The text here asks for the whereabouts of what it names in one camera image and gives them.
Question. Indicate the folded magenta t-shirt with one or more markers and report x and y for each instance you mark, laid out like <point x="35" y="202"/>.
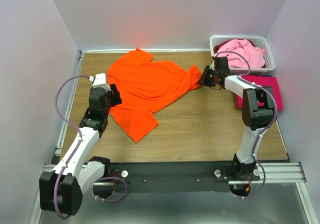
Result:
<point x="268" y="81"/>

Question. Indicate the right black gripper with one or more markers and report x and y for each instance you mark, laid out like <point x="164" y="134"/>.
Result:
<point x="204" y="81"/>

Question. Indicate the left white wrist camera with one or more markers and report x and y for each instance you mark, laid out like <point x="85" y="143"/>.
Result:
<point x="99" y="81"/>

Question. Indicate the aluminium frame rail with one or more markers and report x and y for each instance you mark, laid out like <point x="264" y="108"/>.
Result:
<point x="279" y="197"/>

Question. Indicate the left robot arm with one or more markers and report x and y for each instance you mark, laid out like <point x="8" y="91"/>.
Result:
<point x="61" y="190"/>

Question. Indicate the orange t-shirt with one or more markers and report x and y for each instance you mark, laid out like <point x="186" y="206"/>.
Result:
<point x="146" y="87"/>

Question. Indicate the pink t-shirt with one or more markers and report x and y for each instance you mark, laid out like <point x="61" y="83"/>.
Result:
<point x="247" y="53"/>

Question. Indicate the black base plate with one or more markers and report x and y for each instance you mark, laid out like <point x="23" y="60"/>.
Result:
<point x="173" y="177"/>

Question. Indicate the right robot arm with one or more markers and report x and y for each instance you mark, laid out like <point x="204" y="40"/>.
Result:
<point x="259" y="111"/>

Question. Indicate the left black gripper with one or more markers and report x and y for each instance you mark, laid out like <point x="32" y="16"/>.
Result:
<point x="117" y="98"/>

